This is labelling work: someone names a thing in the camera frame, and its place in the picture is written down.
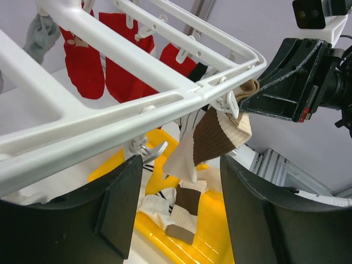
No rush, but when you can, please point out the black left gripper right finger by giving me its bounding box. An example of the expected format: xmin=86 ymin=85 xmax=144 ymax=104
xmin=220 ymin=155 xmax=351 ymax=263

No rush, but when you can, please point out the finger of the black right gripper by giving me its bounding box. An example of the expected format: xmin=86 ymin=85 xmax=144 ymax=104
xmin=239 ymin=38 xmax=322 ymax=121

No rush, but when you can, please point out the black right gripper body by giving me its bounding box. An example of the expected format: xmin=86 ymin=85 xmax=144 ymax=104
xmin=299 ymin=47 xmax=351 ymax=123

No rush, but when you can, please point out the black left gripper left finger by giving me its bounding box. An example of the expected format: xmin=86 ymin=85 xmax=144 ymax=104
xmin=1 ymin=155 xmax=142 ymax=263

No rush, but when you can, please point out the white clothes peg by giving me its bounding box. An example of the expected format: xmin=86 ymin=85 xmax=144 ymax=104
xmin=212 ymin=91 xmax=239 ymax=118

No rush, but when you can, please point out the brown beige ribbed sock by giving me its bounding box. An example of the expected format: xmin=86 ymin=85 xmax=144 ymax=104
xmin=192 ymin=79 xmax=261 ymax=167

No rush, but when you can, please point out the white plastic clip hanger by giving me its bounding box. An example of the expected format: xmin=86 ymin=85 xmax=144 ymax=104
xmin=1 ymin=1 xmax=267 ymax=196

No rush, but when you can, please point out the yellow plastic tray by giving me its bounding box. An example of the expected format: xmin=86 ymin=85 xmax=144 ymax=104
xmin=87 ymin=129 xmax=237 ymax=264

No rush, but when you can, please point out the white striped sock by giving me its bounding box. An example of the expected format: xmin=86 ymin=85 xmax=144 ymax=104
xmin=137 ymin=129 xmax=222 ymax=231

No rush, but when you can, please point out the brown beige sock in tray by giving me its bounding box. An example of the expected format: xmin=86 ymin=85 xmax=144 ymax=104
xmin=166 ymin=180 xmax=207 ymax=245

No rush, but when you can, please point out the red christmas sock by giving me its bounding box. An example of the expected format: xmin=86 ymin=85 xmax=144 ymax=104
xmin=60 ymin=28 xmax=105 ymax=100
xmin=98 ymin=12 xmax=160 ymax=104

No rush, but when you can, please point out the grey sock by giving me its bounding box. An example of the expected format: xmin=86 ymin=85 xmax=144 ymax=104
xmin=23 ymin=13 xmax=61 ymax=64

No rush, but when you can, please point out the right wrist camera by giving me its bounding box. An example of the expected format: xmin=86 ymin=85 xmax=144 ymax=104
xmin=292 ymin=0 xmax=351 ymax=47

